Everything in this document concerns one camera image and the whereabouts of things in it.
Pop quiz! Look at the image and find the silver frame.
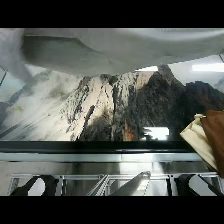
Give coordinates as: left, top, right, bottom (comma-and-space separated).
0, 152, 224, 197

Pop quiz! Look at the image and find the grey garment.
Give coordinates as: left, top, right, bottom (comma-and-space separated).
0, 28, 224, 83

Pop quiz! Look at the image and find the cream garment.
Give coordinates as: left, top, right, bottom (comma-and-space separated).
179, 113, 218, 171

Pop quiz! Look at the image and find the brown garment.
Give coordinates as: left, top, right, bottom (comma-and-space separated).
200, 109, 224, 179

